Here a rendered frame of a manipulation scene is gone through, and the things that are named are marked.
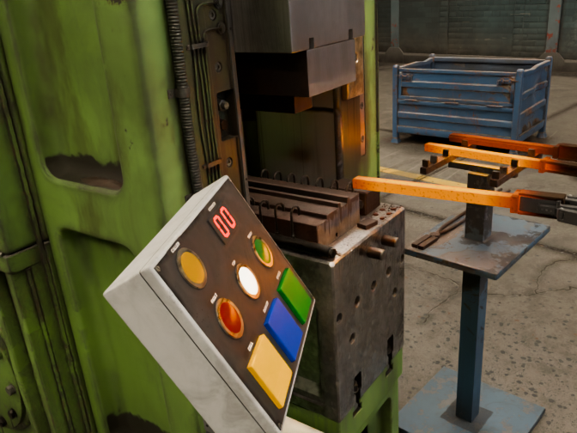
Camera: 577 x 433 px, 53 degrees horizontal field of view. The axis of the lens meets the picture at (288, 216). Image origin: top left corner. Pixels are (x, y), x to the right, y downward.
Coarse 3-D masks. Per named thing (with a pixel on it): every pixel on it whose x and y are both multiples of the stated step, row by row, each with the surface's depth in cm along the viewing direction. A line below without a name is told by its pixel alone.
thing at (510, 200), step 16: (400, 192) 127; (416, 192) 125; (432, 192) 123; (448, 192) 121; (464, 192) 119; (480, 192) 117; (496, 192) 117; (528, 192) 112; (544, 192) 111; (512, 208) 113
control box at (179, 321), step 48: (192, 240) 78; (240, 240) 90; (144, 288) 68; (192, 288) 72; (240, 288) 83; (144, 336) 71; (192, 336) 70; (240, 336) 76; (192, 384) 73; (240, 384) 72; (240, 432) 74
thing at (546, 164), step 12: (432, 144) 179; (444, 144) 178; (468, 156) 171; (480, 156) 168; (492, 156) 166; (504, 156) 163; (516, 156) 162; (540, 168) 156; (552, 168) 155; (564, 168) 153; (576, 168) 151
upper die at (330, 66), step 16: (320, 48) 119; (336, 48) 124; (352, 48) 130; (240, 64) 126; (256, 64) 124; (272, 64) 121; (288, 64) 119; (304, 64) 117; (320, 64) 120; (336, 64) 125; (352, 64) 131; (240, 80) 128; (256, 80) 125; (272, 80) 123; (288, 80) 120; (304, 80) 118; (320, 80) 121; (336, 80) 126; (352, 80) 132; (304, 96) 120
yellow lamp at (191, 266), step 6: (186, 252) 75; (186, 258) 74; (192, 258) 75; (186, 264) 73; (192, 264) 74; (198, 264) 76; (186, 270) 73; (192, 270) 74; (198, 270) 75; (192, 276) 73; (198, 276) 74; (198, 282) 74
